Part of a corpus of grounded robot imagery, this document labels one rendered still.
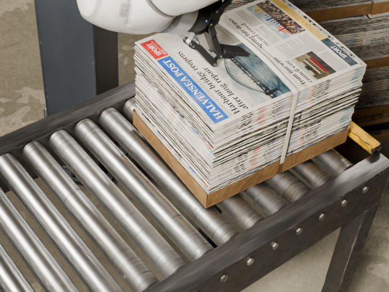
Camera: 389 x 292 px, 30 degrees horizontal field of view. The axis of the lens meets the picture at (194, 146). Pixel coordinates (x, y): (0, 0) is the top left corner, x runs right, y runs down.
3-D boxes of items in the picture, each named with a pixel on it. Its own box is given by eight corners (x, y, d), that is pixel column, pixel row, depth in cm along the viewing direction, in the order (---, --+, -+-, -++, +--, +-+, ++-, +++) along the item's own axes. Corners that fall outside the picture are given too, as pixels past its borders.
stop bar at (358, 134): (253, 50, 183) (253, 43, 182) (382, 149, 160) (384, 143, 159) (243, 54, 182) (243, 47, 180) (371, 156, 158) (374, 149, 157)
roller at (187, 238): (90, 128, 167) (89, 112, 163) (219, 265, 141) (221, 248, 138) (71, 136, 164) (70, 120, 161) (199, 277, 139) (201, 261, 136)
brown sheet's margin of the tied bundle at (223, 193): (191, 99, 167) (193, 85, 164) (268, 179, 151) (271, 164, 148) (131, 123, 160) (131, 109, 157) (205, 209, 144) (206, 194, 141)
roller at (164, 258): (65, 139, 164) (64, 123, 160) (193, 280, 138) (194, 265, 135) (46, 148, 161) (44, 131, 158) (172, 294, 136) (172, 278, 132)
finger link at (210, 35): (213, 19, 129) (208, 24, 128) (226, 58, 138) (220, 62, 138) (200, 8, 131) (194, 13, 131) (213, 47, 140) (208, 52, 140)
